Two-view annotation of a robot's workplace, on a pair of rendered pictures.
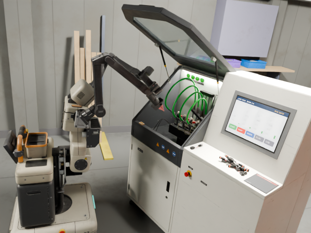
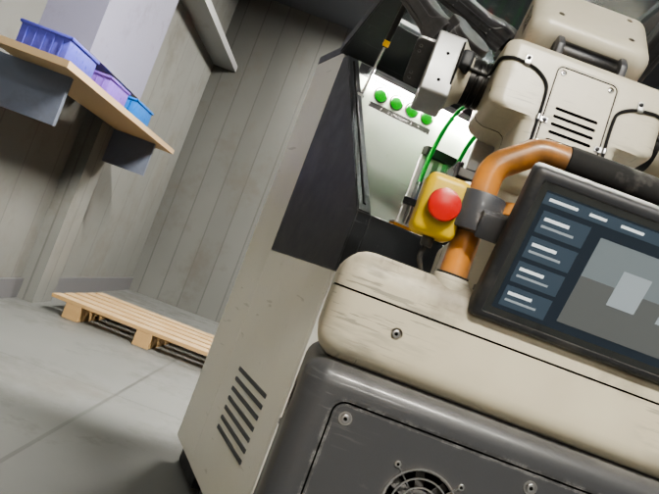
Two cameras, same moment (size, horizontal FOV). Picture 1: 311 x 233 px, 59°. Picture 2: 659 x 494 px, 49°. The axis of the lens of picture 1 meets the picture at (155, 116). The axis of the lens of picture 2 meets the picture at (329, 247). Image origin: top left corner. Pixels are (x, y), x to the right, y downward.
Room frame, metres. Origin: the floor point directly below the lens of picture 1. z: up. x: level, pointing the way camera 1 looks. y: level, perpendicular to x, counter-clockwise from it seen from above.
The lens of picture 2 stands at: (1.85, 1.85, 0.77)
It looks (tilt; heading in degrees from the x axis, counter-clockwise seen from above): 2 degrees up; 291
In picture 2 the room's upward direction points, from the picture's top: 21 degrees clockwise
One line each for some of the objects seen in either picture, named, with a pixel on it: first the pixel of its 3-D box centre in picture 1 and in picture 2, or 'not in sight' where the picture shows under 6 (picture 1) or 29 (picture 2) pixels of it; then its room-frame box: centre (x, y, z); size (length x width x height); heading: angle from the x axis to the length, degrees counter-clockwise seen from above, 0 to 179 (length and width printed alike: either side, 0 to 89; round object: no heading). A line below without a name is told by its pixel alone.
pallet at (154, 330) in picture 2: not in sight; (162, 333); (4.25, -2.22, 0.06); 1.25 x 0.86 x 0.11; 15
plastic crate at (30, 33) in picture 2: not in sight; (58, 52); (4.24, -0.54, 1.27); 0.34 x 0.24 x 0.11; 110
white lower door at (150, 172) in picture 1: (149, 181); not in sight; (2.17, -0.01, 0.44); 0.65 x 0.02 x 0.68; 41
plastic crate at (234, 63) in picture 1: (228, 63); (98, 86); (4.44, -1.07, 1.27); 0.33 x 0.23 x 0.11; 110
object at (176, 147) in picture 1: (155, 141); (458, 285); (2.18, -0.03, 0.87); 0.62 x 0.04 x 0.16; 41
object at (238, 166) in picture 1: (233, 163); not in sight; (1.69, -0.58, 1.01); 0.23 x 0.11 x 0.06; 41
